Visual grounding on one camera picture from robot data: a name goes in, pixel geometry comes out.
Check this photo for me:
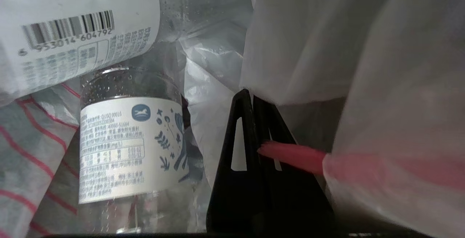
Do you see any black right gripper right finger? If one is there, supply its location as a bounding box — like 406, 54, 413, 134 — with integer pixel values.
253, 94, 335, 234

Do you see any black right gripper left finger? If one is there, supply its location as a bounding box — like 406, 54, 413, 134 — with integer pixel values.
206, 88, 268, 233

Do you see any white red bag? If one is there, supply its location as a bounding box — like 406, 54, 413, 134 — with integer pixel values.
178, 0, 465, 238

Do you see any crumpled translucent plastic wrap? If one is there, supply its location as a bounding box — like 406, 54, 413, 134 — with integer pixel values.
178, 24, 251, 191

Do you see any white red striped plastic wrapper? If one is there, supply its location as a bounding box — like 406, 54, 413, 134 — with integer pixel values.
0, 82, 82, 238

